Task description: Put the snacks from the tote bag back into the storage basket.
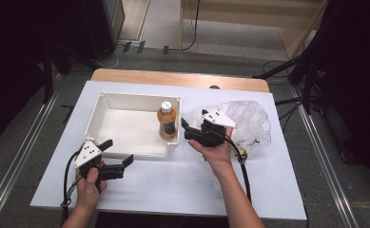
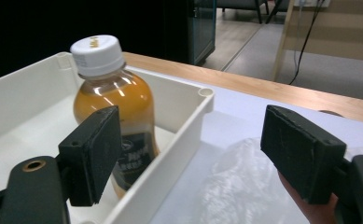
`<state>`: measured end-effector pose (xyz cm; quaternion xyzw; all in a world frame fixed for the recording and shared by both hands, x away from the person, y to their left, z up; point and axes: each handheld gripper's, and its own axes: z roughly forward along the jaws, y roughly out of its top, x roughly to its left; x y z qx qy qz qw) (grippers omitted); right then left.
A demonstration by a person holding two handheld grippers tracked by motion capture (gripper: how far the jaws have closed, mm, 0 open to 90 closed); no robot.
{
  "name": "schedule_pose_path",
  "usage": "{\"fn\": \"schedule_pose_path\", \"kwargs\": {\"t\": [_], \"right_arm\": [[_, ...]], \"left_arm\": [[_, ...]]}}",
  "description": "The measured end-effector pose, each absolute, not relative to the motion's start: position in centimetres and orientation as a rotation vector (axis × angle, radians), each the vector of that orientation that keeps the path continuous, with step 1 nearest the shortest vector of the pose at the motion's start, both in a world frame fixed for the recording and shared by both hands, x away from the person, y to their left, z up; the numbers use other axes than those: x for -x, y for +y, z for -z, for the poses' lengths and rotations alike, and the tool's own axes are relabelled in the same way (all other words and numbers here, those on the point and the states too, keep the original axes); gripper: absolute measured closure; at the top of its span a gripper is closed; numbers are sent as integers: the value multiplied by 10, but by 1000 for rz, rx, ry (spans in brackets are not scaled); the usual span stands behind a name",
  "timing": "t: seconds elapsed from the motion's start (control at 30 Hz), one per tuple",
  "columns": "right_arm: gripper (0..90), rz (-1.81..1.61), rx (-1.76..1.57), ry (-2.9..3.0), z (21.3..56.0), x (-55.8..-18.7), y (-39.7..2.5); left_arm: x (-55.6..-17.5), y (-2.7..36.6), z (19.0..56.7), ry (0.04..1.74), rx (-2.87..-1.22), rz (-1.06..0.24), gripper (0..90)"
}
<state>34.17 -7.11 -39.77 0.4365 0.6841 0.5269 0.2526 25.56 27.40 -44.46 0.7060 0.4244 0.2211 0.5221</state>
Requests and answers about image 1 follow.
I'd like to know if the translucent plastic bag smiley print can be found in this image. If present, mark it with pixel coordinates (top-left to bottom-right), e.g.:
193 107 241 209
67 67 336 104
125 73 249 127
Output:
182 100 273 157

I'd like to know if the orange juice bottle white cap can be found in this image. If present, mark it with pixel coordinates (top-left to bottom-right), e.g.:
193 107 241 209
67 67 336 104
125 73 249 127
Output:
156 100 178 141

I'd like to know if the white table cover sheet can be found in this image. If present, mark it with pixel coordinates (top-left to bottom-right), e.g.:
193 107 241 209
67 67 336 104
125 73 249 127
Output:
29 80 308 221

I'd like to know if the person's right hand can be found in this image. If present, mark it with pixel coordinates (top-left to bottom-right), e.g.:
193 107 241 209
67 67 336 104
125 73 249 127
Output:
187 125 235 174

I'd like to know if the black tripod stand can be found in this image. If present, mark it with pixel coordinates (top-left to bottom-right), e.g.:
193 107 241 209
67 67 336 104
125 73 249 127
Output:
252 51 321 117

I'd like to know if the black hanging cable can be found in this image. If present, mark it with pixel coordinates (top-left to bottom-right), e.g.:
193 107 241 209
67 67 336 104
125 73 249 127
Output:
180 0 202 52

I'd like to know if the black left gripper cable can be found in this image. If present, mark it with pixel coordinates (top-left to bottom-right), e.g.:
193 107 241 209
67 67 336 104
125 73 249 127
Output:
60 149 83 228

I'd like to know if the person's dark clothing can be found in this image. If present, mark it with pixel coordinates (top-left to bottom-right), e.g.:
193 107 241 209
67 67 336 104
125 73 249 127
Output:
94 211 230 228

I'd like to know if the white plastic bin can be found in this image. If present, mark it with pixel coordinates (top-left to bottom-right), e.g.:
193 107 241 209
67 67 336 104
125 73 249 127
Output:
83 91 183 160

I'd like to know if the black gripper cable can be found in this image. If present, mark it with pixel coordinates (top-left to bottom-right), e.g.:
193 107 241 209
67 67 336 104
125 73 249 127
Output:
216 128 254 204
60 149 83 228

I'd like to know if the metal floor rail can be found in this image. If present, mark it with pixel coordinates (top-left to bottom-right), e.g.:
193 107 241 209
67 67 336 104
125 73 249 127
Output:
0 89 61 228
290 85 360 228

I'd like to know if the person's left hand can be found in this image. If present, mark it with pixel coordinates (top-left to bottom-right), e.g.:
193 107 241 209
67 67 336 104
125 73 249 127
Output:
74 160 109 214

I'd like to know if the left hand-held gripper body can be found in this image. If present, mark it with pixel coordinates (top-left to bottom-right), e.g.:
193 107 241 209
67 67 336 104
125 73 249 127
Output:
73 140 126 188

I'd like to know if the light wooden shelf unit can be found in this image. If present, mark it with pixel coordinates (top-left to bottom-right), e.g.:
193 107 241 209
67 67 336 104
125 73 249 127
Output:
178 0 328 61

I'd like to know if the white floor cable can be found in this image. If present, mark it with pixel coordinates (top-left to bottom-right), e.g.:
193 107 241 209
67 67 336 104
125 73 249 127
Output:
101 44 125 70

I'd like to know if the dark cabinet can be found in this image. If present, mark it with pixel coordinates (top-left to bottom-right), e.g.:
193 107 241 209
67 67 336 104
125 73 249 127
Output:
79 0 126 62

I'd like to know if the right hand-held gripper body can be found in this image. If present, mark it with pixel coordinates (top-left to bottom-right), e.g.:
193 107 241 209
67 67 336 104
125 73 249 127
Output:
184 109 240 149

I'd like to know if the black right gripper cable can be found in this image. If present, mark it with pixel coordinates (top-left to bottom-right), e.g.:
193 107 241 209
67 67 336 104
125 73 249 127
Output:
216 128 254 204

